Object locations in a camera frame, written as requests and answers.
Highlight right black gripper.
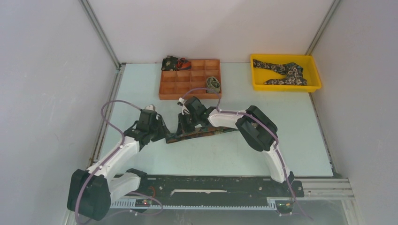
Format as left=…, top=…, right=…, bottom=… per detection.
left=176, top=112, right=199, bottom=137

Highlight green orange patterned tie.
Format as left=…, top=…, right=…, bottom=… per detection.
left=165, top=126, right=237, bottom=144

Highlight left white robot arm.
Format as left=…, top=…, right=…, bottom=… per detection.
left=67, top=105, right=168, bottom=221

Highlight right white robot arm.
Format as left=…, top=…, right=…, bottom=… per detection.
left=178, top=97, right=292, bottom=196

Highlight orange compartment tray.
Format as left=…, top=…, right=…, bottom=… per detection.
left=158, top=59, right=222, bottom=100

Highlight rolled olive green tie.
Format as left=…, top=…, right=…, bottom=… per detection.
left=206, top=76, right=221, bottom=94

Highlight rolled red black tie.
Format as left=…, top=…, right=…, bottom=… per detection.
left=176, top=58, right=192, bottom=71

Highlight rolled black floral tie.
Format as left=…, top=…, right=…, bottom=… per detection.
left=161, top=55, right=179, bottom=71

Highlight yellow plastic bin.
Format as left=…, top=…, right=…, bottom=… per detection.
left=250, top=54, right=322, bottom=93

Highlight dark floral tie in bin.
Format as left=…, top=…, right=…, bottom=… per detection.
left=253, top=59, right=308, bottom=86

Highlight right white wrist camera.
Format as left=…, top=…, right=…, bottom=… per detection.
left=177, top=97, right=186, bottom=107

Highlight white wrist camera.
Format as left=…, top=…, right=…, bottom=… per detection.
left=177, top=97, right=186, bottom=107
left=145, top=104, right=156, bottom=112

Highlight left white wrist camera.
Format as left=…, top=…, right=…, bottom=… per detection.
left=145, top=104, right=156, bottom=112

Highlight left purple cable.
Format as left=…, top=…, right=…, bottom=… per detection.
left=74, top=100, right=164, bottom=225

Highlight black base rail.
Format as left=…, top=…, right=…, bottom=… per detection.
left=127, top=175, right=305, bottom=210

